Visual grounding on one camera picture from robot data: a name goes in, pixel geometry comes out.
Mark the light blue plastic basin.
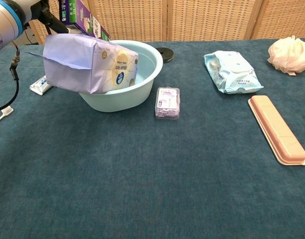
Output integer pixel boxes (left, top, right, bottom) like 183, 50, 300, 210
79, 40, 165, 113

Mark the clear purple floss pick box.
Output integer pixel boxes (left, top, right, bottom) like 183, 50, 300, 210
155, 87, 181, 120

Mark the pink bath loofah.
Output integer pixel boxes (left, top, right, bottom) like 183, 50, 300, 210
267, 35, 305, 76

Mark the purple toothpaste box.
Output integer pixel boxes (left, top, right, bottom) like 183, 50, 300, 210
59, 0, 112, 42

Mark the large lavender tissue pack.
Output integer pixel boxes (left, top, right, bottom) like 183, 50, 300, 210
24, 33, 139, 95

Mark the white blue toothpaste tube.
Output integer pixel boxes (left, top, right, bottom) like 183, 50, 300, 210
29, 75, 53, 96

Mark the blue wet wipes pack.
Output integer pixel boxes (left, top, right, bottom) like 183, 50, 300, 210
203, 50, 264, 95

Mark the woven wooden folding screen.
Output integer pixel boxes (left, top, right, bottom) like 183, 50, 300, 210
27, 0, 305, 45

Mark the teal table cloth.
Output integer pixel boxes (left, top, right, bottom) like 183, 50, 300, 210
0, 37, 305, 239

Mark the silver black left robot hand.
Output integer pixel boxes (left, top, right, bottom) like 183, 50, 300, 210
30, 0, 76, 35

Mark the black round disc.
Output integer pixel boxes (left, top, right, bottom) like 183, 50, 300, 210
156, 47, 175, 63

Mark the pink toothbrush case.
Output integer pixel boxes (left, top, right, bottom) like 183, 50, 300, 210
248, 95, 305, 166

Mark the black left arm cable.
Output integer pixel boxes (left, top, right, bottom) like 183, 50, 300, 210
0, 41, 20, 113

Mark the white toothbrush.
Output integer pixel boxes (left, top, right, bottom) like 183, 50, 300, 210
0, 105, 14, 126

